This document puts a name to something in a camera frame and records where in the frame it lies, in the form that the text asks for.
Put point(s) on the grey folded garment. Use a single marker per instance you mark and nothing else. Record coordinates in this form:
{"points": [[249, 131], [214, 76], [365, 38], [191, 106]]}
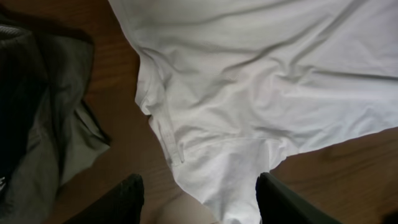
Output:
{"points": [[65, 138]]}

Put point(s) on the black Nike t-shirt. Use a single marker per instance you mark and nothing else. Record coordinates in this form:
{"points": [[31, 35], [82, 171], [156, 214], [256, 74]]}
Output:
{"points": [[23, 82]]}

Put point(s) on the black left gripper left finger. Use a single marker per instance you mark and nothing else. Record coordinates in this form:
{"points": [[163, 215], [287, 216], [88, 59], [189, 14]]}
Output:
{"points": [[121, 205]]}

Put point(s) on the white t-shirt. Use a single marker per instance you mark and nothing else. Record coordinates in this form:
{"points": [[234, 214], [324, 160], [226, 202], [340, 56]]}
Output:
{"points": [[233, 87]]}

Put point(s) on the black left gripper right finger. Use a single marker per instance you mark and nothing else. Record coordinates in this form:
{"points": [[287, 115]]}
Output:
{"points": [[278, 204]]}

